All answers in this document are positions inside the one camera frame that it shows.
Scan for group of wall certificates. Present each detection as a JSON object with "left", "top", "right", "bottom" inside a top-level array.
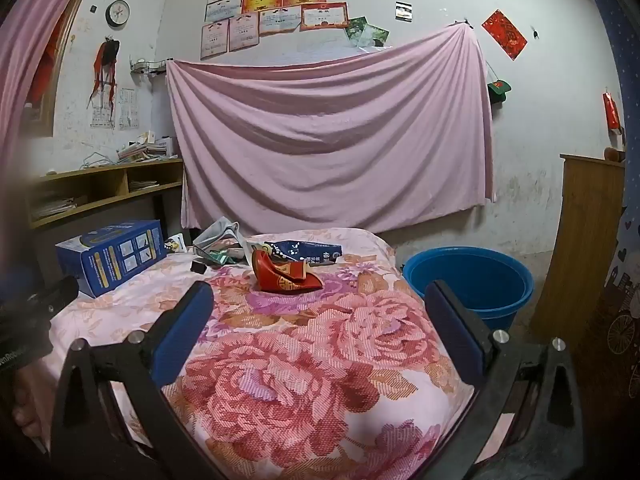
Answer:
[{"left": 200, "top": 0, "right": 377, "bottom": 61}]

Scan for white plastic packet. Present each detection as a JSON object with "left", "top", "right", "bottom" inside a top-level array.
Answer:
[{"left": 192, "top": 217, "right": 251, "bottom": 263}]

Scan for blue plastic bucket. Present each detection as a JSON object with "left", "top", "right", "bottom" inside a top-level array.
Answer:
[{"left": 402, "top": 246, "right": 535, "bottom": 333}]

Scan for wooden cabinet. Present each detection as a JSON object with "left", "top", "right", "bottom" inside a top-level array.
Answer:
[{"left": 532, "top": 154, "right": 626, "bottom": 356}]

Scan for wooden desk shelf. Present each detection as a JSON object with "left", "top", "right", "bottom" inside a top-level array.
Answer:
[{"left": 27, "top": 159, "right": 185, "bottom": 231}]

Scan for metal wire wall rack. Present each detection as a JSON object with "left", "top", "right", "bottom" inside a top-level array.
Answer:
[{"left": 131, "top": 57, "right": 168, "bottom": 77}]

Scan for pink hanging cloth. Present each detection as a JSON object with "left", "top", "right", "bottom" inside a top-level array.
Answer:
[{"left": 165, "top": 24, "right": 497, "bottom": 235}]

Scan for pile of papers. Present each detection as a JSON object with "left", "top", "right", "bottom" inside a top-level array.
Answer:
[{"left": 30, "top": 192, "right": 91, "bottom": 221}]

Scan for person's left hand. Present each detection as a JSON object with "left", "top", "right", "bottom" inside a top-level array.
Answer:
[{"left": 12, "top": 375, "right": 51, "bottom": 442}]

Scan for red hanging packet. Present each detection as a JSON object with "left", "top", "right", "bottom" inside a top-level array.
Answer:
[{"left": 602, "top": 92, "right": 622, "bottom": 133}]

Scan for stack of books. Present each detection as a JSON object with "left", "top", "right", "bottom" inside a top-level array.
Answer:
[{"left": 117, "top": 131, "right": 178, "bottom": 163}]

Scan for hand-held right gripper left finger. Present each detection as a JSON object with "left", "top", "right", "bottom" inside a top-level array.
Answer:
[{"left": 50, "top": 280, "right": 221, "bottom": 480}]

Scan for blue cable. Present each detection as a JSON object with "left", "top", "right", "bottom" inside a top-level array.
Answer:
[{"left": 80, "top": 152, "right": 121, "bottom": 168}]

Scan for green nature photo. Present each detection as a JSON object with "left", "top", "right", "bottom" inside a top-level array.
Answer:
[
  {"left": 345, "top": 16, "right": 369, "bottom": 42},
  {"left": 357, "top": 25, "right": 391, "bottom": 52}
]

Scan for red packet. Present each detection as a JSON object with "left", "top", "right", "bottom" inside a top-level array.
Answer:
[
  {"left": 250, "top": 249, "right": 325, "bottom": 293},
  {"left": 602, "top": 92, "right": 622, "bottom": 133}
]

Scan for wall calendar sheets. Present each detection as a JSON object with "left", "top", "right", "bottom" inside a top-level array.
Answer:
[{"left": 90, "top": 87, "right": 138, "bottom": 131}]

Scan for round wall clock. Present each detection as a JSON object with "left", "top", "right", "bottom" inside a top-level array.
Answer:
[{"left": 105, "top": 0, "right": 131, "bottom": 28}]

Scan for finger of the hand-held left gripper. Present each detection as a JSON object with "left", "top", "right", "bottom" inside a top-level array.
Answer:
[{"left": 31, "top": 275, "right": 80, "bottom": 320}]

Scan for green cap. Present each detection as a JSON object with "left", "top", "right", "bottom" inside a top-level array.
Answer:
[{"left": 487, "top": 79, "right": 512, "bottom": 105}]

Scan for pink window curtain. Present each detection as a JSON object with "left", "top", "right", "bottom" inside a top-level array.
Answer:
[{"left": 0, "top": 0, "right": 101, "bottom": 161}]

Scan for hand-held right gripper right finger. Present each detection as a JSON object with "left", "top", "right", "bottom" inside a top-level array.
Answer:
[{"left": 424, "top": 280, "right": 586, "bottom": 480}]

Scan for blue cardboard box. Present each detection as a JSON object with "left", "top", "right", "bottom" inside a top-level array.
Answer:
[{"left": 55, "top": 219, "right": 168, "bottom": 298}]

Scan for wooden window frame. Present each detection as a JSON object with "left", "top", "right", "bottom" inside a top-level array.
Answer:
[{"left": 25, "top": 0, "right": 76, "bottom": 136}]

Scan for blue white patterned packet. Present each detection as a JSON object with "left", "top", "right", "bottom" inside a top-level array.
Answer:
[{"left": 260, "top": 240, "right": 343, "bottom": 267}]

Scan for red wall poster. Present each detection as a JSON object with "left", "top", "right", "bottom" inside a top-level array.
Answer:
[{"left": 481, "top": 9, "right": 528, "bottom": 61}]

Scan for orange cloth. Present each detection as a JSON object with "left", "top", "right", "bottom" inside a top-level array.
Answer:
[{"left": 27, "top": 10, "right": 66, "bottom": 106}]

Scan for pink floral blanket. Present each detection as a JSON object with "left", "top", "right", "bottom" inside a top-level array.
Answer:
[{"left": 35, "top": 227, "right": 501, "bottom": 480}]

